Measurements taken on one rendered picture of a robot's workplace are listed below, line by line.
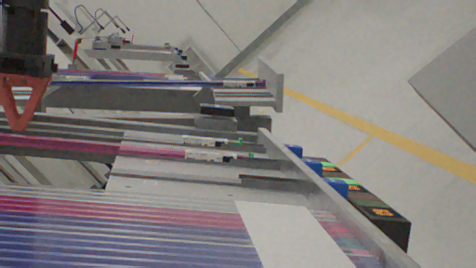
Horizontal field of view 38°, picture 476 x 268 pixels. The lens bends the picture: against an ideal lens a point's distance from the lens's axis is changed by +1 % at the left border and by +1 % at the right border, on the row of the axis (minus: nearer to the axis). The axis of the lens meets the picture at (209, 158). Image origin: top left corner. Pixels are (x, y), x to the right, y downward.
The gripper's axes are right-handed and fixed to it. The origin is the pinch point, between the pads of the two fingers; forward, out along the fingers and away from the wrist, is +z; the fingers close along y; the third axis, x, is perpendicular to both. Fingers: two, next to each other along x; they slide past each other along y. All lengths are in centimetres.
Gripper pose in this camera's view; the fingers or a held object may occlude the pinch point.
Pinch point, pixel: (19, 124)
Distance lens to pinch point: 91.4
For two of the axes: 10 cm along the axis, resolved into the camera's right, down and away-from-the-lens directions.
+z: -1.0, 9.8, 1.7
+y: 0.7, 1.8, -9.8
